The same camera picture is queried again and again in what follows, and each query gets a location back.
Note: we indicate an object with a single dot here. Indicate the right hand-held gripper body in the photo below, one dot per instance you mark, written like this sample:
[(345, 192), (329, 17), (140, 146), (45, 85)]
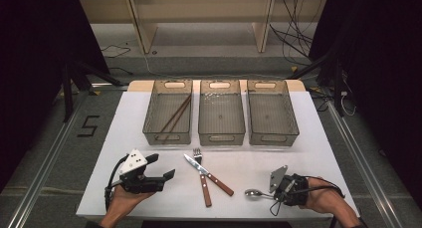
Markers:
[(295, 191)]

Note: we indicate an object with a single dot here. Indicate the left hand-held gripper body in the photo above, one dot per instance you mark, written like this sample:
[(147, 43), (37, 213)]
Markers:
[(141, 184)]

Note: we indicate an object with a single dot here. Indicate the silver metal spoon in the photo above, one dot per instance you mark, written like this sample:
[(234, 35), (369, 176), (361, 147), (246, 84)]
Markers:
[(253, 193)]

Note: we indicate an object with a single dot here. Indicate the smoky transparent plastic bin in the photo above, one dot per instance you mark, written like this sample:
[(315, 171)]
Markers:
[(166, 105), (270, 116), (221, 116)]

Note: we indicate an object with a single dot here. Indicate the person's left hand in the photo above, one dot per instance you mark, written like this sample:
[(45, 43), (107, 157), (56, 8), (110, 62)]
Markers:
[(122, 203)]

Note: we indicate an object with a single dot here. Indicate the person's right hand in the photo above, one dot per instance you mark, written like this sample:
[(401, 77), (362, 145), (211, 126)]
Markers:
[(323, 198)]

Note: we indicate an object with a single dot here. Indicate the white table cover sheet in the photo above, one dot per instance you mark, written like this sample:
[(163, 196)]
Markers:
[(252, 161)]

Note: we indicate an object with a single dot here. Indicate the black tripod stand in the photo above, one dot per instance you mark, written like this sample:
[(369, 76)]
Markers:
[(68, 95)]

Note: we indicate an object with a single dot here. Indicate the black metal stand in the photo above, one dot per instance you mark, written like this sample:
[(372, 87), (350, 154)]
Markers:
[(336, 85)]

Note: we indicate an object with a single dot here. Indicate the beige wooden shelf unit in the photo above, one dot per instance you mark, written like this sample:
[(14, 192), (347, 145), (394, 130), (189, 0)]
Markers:
[(146, 25)]

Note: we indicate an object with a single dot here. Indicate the black curtain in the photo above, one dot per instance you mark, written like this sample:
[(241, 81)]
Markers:
[(381, 55), (30, 55)]

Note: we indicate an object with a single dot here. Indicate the aluminium floor rail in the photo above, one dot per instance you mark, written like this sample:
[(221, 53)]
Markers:
[(365, 168), (40, 178)]

